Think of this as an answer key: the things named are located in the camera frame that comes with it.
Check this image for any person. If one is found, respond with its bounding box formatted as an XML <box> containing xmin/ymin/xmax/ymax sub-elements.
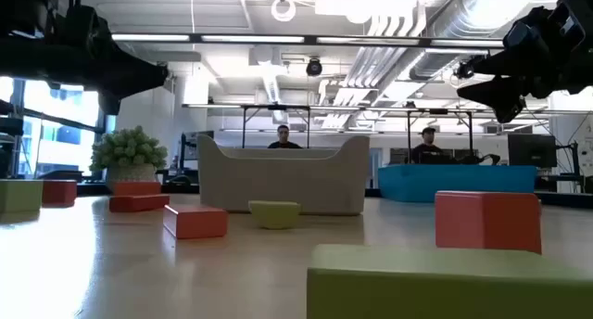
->
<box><xmin>267</xmin><ymin>124</ymin><xmax>303</xmax><ymax>150</ymax></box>
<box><xmin>410</xmin><ymin>126</ymin><xmax>453</xmax><ymax>165</ymax></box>

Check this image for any black ceiling light rail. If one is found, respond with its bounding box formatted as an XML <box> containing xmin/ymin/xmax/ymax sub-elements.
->
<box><xmin>110</xmin><ymin>32</ymin><xmax>506</xmax><ymax>50</ymax></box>

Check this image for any orange rectangular block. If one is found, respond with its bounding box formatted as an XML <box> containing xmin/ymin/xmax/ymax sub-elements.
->
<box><xmin>113</xmin><ymin>181</ymin><xmax>162</xmax><ymax>198</ymax></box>
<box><xmin>434</xmin><ymin>190</ymin><xmax>543</xmax><ymax>255</ymax></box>
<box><xmin>162</xmin><ymin>204</ymin><xmax>229</xmax><ymax>240</ymax></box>

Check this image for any green potted plant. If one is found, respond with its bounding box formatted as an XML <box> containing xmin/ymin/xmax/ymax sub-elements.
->
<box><xmin>89</xmin><ymin>125</ymin><xmax>169</xmax><ymax>195</ymax></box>

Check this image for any black ceiling camera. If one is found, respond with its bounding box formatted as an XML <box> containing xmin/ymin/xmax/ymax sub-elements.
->
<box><xmin>305</xmin><ymin>57</ymin><xmax>324</xmax><ymax>78</ymax></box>

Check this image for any light grey plastic bin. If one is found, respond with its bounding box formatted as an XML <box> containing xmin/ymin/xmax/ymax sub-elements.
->
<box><xmin>196</xmin><ymin>133</ymin><xmax>371</xmax><ymax>217</ymax></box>

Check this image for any red cube block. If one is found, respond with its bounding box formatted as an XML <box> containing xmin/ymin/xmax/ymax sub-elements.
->
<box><xmin>41</xmin><ymin>179</ymin><xmax>78</xmax><ymax>208</ymax></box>

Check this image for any bright office window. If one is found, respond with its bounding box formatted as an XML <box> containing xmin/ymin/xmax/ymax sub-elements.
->
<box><xmin>0</xmin><ymin>75</ymin><xmax>117</xmax><ymax>181</ymax></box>

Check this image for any white ring on ceiling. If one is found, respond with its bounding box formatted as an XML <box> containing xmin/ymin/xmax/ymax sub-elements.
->
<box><xmin>271</xmin><ymin>0</ymin><xmax>297</xmax><ymax>23</ymax></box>

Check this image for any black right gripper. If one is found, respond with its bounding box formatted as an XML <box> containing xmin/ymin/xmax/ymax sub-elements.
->
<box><xmin>457</xmin><ymin>7</ymin><xmax>557</xmax><ymax>124</ymax></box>

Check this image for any long red block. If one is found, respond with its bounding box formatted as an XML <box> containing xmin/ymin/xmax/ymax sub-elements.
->
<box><xmin>108</xmin><ymin>194</ymin><xmax>170</xmax><ymax>214</ymax></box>

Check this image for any black ceiling-mounted device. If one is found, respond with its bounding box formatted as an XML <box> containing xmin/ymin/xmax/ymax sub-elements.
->
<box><xmin>455</xmin><ymin>54</ymin><xmax>486</xmax><ymax>79</ymax></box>

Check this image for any black metal frame rig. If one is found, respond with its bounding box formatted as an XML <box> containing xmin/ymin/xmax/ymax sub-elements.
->
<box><xmin>240</xmin><ymin>104</ymin><xmax>312</xmax><ymax>149</ymax></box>
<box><xmin>406</xmin><ymin>108</ymin><xmax>474</xmax><ymax>165</ymax></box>

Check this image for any green rectangular block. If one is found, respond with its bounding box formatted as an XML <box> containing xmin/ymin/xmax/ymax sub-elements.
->
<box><xmin>0</xmin><ymin>178</ymin><xmax>44</xmax><ymax>214</ymax></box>
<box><xmin>305</xmin><ymin>243</ymin><xmax>593</xmax><ymax>319</ymax></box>

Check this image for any blue plastic bin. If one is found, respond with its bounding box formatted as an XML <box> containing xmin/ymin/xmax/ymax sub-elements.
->
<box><xmin>377</xmin><ymin>164</ymin><xmax>538</xmax><ymax>204</ymax></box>

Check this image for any yellow-green bowl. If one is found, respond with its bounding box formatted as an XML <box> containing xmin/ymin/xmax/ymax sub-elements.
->
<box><xmin>247</xmin><ymin>199</ymin><xmax>302</xmax><ymax>231</ymax></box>

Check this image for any silver ventilation duct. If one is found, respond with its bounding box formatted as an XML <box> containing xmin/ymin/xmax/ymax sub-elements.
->
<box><xmin>410</xmin><ymin>0</ymin><xmax>571</xmax><ymax>82</ymax></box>

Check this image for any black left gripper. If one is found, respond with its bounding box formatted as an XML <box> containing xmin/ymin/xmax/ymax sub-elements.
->
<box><xmin>44</xmin><ymin>39</ymin><xmax>170</xmax><ymax>117</ymax></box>

